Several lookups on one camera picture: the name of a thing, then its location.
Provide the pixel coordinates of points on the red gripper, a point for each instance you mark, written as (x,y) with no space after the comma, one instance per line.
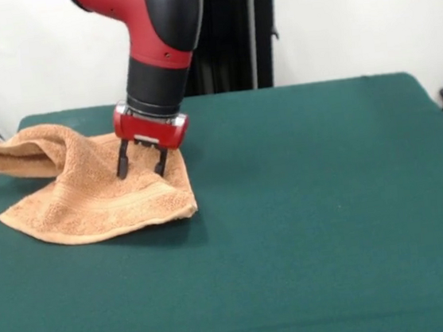
(149,132)

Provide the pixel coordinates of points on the tan terry cloth towel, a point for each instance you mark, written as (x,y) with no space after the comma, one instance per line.
(69,199)

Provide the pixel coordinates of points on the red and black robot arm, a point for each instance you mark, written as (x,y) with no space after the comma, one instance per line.
(159,41)

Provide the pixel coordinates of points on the dark green table cloth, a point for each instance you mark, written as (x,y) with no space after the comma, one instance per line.
(332,221)

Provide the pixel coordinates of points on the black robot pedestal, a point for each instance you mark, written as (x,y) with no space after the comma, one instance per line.
(231,44)

